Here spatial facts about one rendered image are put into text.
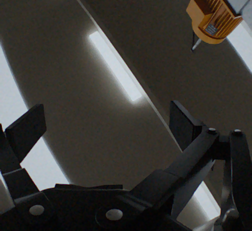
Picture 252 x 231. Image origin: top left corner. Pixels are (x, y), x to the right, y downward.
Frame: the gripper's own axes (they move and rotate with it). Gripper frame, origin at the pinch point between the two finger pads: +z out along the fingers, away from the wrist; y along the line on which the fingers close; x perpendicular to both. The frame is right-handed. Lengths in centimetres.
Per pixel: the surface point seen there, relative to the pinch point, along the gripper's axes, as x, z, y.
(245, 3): 26, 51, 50
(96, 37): 22, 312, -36
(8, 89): -48, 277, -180
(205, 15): 23, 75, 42
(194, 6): 28, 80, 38
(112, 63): -18, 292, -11
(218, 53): -1, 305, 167
